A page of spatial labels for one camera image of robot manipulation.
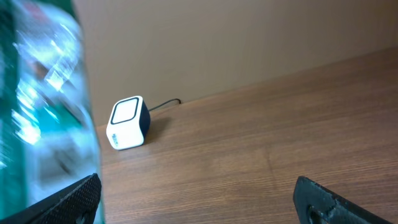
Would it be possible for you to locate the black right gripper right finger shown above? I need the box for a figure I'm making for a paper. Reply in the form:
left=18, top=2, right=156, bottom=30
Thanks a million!
left=293, top=176, right=391, bottom=224

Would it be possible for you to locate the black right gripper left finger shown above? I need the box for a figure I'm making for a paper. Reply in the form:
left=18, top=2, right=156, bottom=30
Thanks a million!
left=1, top=173, right=102, bottom=224

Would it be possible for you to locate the green 3M gloves packet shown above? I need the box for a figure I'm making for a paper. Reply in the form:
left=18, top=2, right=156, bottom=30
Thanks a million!
left=1, top=1, right=101, bottom=218

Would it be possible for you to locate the white barcode scanner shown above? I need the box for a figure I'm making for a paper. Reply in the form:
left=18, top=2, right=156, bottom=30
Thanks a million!
left=106, top=96, right=151, bottom=151

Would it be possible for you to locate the black scanner cable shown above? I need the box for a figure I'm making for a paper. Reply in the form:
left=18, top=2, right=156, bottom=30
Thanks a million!
left=147, top=98, right=182, bottom=112

